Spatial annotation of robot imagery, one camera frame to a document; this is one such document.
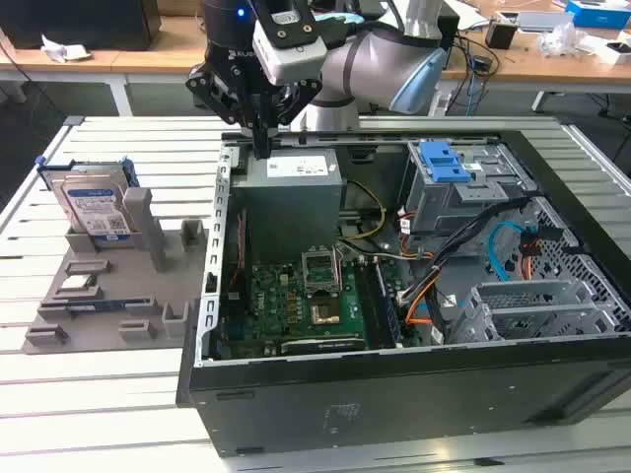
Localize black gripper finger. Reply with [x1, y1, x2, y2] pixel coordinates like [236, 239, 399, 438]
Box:
[185, 63, 264, 158]
[262, 81, 324, 158]

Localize hard disk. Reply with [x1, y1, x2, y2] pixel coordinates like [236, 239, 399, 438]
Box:
[35, 156, 141, 242]

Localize silver disk bay cage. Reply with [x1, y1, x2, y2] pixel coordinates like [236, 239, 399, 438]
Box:
[451, 279, 627, 344]

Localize wooden desk white legs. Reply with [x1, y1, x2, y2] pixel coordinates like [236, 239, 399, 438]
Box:
[438, 0, 631, 117]
[0, 43, 218, 117]

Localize grey power supply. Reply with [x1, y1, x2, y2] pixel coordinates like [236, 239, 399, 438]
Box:
[230, 149, 345, 242]

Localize white power strip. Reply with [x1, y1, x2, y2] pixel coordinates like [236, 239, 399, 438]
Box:
[428, 91, 453, 117]

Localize blue plastic bay latch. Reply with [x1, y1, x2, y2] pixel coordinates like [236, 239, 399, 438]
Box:
[418, 141, 472, 184]

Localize metal socket cover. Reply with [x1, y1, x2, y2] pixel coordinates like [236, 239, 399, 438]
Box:
[301, 248, 341, 296]

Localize crumpled white paper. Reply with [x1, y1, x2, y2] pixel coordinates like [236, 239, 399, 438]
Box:
[39, 34, 93, 64]

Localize large black box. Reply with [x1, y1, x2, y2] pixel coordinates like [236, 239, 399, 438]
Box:
[0, 0, 162, 52]

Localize small black box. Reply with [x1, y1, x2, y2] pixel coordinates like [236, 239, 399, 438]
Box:
[436, 14, 460, 70]

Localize grey optical drive bay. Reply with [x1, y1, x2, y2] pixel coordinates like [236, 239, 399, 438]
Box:
[401, 140, 536, 236]

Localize green motherboard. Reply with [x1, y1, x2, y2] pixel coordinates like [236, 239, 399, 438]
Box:
[216, 240, 425, 359]

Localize grey parts rack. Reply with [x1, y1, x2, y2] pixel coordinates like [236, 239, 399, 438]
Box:
[22, 186, 208, 356]

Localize CPU socket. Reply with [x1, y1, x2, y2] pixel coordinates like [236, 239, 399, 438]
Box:
[310, 303, 341, 327]

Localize silver CPU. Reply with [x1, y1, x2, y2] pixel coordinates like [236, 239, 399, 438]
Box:
[57, 275, 95, 292]

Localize black graphics card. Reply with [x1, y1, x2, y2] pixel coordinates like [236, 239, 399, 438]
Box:
[280, 336, 369, 354]

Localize grey flat box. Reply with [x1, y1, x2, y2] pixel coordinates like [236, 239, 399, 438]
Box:
[517, 10, 576, 34]

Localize clear plastic bag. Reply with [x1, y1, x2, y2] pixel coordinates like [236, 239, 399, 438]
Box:
[535, 22, 588, 58]

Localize black PC case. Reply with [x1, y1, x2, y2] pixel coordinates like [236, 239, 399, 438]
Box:
[175, 128, 631, 459]

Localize blue cardboard box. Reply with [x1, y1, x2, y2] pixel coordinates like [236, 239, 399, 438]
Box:
[564, 0, 631, 29]

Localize white box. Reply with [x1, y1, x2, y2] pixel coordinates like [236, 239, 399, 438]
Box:
[574, 36, 631, 65]

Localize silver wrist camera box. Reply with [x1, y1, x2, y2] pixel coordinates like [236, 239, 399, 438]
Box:
[251, 0, 329, 85]

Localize yellow wire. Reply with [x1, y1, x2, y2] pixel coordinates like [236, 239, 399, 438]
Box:
[339, 179, 386, 241]

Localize thin red black wire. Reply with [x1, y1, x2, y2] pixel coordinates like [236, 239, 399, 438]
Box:
[235, 209, 247, 297]

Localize black cable bundle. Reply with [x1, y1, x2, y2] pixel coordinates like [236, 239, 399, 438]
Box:
[428, 194, 548, 346]

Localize orange wire bundle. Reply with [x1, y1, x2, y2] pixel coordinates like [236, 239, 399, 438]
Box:
[404, 280, 448, 326]

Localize blue flat wire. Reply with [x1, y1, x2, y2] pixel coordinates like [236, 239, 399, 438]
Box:
[485, 221, 536, 283]

